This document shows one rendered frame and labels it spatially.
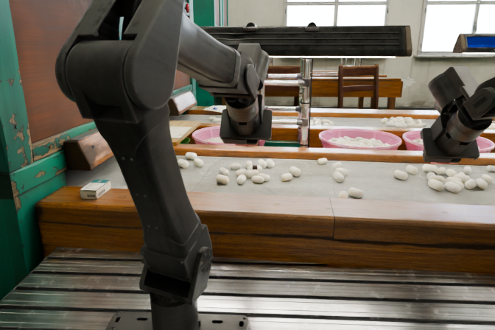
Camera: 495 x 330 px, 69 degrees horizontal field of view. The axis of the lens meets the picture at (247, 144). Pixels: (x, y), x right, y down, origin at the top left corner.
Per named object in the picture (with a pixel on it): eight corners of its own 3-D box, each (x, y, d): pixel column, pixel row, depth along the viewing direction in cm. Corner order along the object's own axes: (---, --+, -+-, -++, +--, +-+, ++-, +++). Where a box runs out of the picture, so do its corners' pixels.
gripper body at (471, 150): (418, 132, 76) (431, 113, 70) (469, 132, 75) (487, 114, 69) (423, 160, 74) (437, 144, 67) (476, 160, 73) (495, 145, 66)
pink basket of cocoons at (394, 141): (416, 172, 115) (420, 144, 112) (341, 180, 108) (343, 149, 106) (369, 150, 140) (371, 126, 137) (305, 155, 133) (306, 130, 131)
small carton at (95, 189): (96, 199, 73) (96, 190, 72) (80, 198, 73) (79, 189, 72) (110, 188, 78) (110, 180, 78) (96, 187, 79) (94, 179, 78)
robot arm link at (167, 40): (214, 60, 62) (68, -33, 34) (263, 61, 59) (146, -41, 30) (205, 131, 62) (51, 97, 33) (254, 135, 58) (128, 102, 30)
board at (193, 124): (176, 146, 112) (176, 142, 112) (130, 144, 114) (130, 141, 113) (201, 124, 144) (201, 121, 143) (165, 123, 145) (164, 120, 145)
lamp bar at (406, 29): (412, 57, 83) (416, 23, 81) (152, 56, 90) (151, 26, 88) (402, 56, 91) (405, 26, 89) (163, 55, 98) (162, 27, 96)
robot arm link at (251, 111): (235, 91, 70) (230, 69, 63) (264, 96, 68) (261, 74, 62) (225, 121, 67) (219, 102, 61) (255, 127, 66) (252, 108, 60)
